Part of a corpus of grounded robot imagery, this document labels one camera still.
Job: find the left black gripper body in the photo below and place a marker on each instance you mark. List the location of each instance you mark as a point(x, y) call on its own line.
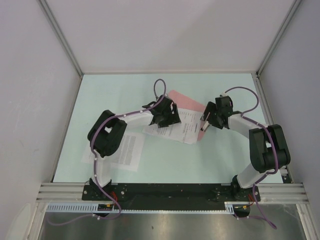
point(168, 118)

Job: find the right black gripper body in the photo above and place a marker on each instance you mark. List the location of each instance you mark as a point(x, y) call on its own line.
point(212, 118)

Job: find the pink clipboard folder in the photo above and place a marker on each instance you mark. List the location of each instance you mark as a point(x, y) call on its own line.
point(185, 102)

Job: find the white printed paper sheets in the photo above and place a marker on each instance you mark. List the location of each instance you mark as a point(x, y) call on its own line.
point(186, 132)

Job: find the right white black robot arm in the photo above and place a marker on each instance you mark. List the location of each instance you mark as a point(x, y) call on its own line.
point(268, 149)

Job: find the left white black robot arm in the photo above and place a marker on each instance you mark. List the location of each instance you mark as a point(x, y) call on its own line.
point(108, 131)

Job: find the white printed paper sheet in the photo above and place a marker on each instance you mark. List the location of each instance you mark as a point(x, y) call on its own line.
point(127, 156)

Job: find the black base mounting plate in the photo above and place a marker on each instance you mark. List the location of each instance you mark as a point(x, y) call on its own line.
point(169, 196)

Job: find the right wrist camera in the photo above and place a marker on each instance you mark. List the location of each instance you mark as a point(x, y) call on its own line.
point(223, 95)

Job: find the white slotted cable duct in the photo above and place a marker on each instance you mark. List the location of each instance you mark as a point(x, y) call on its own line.
point(95, 208)

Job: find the aluminium frame rail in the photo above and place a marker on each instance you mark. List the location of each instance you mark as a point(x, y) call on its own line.
point(270, 193)

